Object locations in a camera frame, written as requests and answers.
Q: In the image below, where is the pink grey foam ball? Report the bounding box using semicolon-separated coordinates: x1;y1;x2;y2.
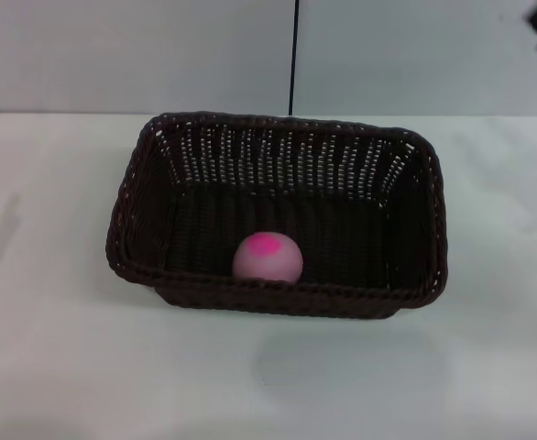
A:
231;232;304;283

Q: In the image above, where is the dark vertical wall strip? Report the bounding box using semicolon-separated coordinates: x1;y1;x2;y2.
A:
288;0;301;115

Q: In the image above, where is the dark brown woven basket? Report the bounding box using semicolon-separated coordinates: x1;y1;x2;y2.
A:
104;109;448;321

